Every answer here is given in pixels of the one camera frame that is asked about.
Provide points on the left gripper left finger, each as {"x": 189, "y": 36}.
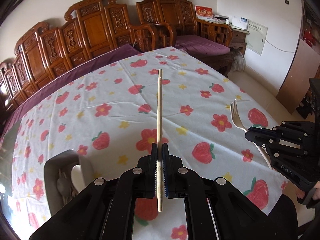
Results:
{"x": 105, "y": 209}

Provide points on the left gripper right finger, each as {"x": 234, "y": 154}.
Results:
{"x": 215, "y": 209}

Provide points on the metal spoon black handle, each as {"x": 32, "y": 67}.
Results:
{"x": 64, "y": 187}

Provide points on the metal fork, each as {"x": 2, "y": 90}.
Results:
{"x": 235, "y": 117}

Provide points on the person's right hand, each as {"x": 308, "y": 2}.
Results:
{"x": 316, "y": 194}

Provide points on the grey metal rectangular tin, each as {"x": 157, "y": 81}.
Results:
{"x": 64, "y": 161}

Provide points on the strawberry flower tablecloth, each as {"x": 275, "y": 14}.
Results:
{"x": 109, "y": 117}

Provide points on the grey fluffy item on floor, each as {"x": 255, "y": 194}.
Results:
{"x": 238, "y": 62}

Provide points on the wooden side table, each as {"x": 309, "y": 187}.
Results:
{"x": 238, "y": 40}

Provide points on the purple armchair cushion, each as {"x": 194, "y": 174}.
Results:
{"x": 199, "y": 47}

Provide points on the red calendar card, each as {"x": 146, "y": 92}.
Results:
{"x": 203, "y": 13}

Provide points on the long carved wooden sofa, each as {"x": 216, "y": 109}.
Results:
{"x": 92, "y": 28}

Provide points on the carved wooden armchair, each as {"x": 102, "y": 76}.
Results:
{"x": 175, "y": 18}

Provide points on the brown board leaning on wall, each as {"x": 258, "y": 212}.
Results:
{"x": 296, "y": 84}

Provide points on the white wall distribution box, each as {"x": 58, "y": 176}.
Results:
{"x": 255, "y": 40}

